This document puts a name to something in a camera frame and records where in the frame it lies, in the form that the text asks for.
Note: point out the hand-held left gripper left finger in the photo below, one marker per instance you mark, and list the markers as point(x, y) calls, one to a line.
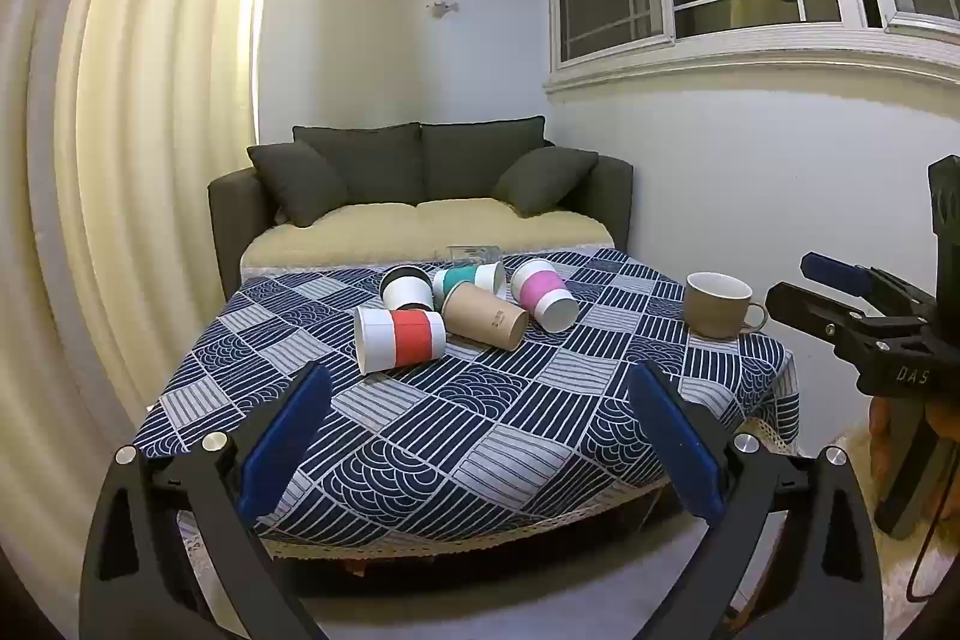
point(289, 437)

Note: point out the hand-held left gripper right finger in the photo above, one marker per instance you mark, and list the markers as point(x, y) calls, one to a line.
point(679, 445)

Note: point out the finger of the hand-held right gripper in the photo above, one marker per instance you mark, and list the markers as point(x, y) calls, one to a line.
point(829, 270)
point(806, 306)

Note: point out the white cup with red band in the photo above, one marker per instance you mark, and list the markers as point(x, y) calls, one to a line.
point(409, 336)

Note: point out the white cup with black band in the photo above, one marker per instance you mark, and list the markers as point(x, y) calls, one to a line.
point(409, 289)

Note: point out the white cup with pink band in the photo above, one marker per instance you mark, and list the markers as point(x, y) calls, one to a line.
point(544, 291)

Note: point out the brown paper cup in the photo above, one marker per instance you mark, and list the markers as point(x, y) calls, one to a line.
point(487, 317)

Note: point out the white cup with teal band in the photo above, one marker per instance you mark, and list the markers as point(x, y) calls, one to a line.
point(469, 277)

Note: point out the person's right hand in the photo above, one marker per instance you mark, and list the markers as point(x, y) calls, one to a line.
point(879, 445)

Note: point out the beige ceramic mug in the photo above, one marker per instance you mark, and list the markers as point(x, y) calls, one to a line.
point(716, 306)

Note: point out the blue patterned tablecloth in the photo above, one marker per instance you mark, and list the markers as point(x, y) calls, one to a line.
point(480, 430)

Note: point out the cream sofa seat cover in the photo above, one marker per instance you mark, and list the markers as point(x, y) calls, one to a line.
point(352, 231)

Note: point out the dark grey sofa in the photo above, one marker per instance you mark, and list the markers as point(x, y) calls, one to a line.
point(225, 212)

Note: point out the dark grey throw pillow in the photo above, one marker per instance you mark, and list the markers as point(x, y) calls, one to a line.
point(300, 183)
point(544, 179)

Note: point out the clear glass dish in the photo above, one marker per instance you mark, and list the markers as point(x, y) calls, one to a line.
point(474, 254)

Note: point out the dark grey back cushion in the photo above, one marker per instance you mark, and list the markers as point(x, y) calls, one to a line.
point(375, 160)
point(472, 156)

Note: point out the cream curtain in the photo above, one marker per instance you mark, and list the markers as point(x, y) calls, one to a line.
point(127, 160)

